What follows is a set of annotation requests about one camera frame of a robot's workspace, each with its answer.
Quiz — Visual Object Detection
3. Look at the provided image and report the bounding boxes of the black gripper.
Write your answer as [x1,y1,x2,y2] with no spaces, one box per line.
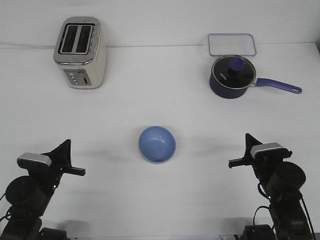
[228,133,292,180]
[28,139,86,195]

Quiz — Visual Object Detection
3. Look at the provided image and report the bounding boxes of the green bowl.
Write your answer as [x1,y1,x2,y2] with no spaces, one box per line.
[140,152,174,165]

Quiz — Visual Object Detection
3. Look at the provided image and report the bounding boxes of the blue bowl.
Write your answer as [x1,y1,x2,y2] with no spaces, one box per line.
[138,126,176,164]

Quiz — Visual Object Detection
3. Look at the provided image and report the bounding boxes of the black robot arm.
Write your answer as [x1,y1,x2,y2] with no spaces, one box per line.
[228,133,316,240]
[0,139,86,240]

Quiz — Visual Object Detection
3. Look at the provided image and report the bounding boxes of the glass pot lid blue knob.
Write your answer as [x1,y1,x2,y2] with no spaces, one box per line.
[211,55,256,90]

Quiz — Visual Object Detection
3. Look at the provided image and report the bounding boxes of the clear container blue rim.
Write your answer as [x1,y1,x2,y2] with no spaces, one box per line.
[207,33,257,57]

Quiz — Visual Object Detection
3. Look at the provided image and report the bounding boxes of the cream and steel toaster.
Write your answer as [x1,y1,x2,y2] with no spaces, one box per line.
[53,16,108,90]

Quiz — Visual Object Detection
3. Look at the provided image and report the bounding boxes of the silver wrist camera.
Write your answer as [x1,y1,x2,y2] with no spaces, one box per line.
[250,142,284,159]
[17,152,52,168]

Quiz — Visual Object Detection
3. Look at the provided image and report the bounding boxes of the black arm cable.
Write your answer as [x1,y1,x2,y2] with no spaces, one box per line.
[252,183,316,240]
[0,192,13,226]

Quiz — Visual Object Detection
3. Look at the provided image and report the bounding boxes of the blue saucepan with handle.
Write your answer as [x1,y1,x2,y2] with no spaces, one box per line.
[209,69,302,99]

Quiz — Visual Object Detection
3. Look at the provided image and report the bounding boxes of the white toaster power cord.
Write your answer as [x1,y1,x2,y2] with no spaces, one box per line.
[0,43,57,49]

